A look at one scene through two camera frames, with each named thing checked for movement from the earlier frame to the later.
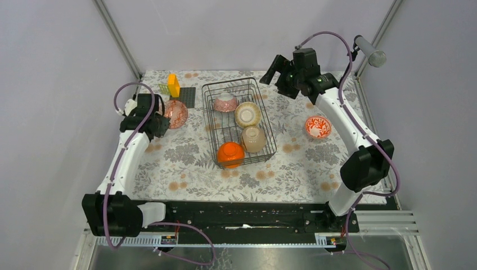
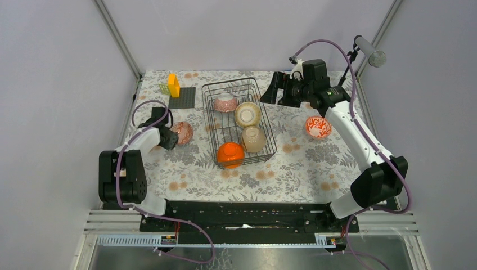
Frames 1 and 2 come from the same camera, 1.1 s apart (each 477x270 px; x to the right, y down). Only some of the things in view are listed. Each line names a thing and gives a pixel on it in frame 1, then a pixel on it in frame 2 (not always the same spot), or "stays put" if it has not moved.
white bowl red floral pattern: (318, 126) stays put
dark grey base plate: (187, 97) stays put
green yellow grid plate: (164, 89) stays put
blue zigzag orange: (178, 112) → (185, 131)
